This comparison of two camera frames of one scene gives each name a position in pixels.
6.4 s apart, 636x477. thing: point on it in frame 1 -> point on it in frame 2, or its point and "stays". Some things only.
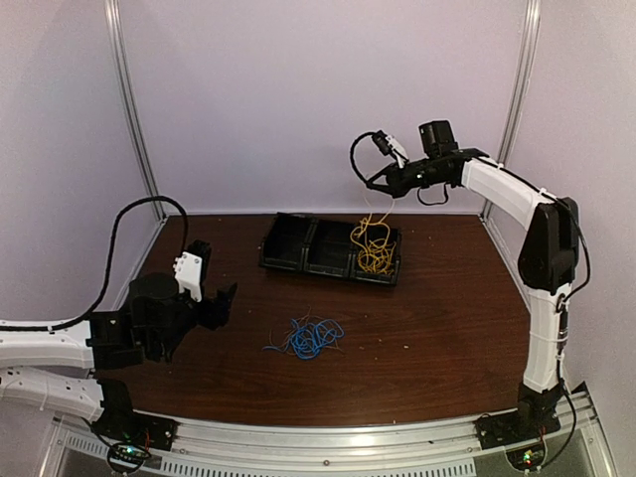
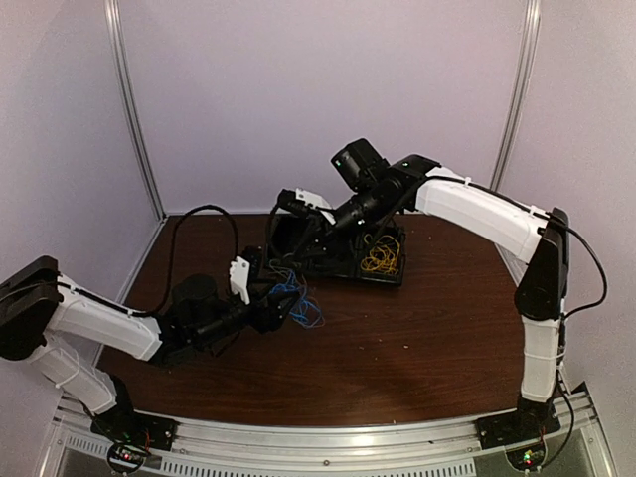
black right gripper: (397, 186) -> (332, 243)
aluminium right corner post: (521, 92) stays
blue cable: (309, 339) -> (304, 312)
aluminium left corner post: (114, 15) stays
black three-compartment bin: (321, 244) stays
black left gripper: (217, 312) -> (271, 319)
